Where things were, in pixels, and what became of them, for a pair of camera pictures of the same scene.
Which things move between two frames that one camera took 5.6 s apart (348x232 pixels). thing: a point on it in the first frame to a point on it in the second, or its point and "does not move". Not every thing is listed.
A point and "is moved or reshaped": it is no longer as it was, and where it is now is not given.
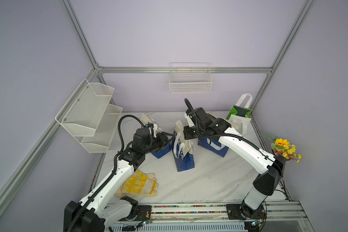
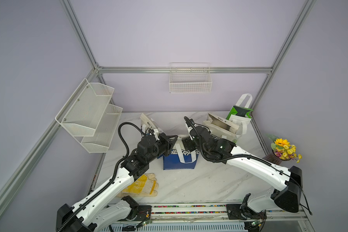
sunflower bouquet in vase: (281, 147) does not move
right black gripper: (187, 132) to (189, 144)
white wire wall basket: (190, 78) does not move
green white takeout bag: (240, 114) does not move
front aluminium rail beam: (277, 211) does not move
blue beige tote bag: (182, 148) is moved or reshaped
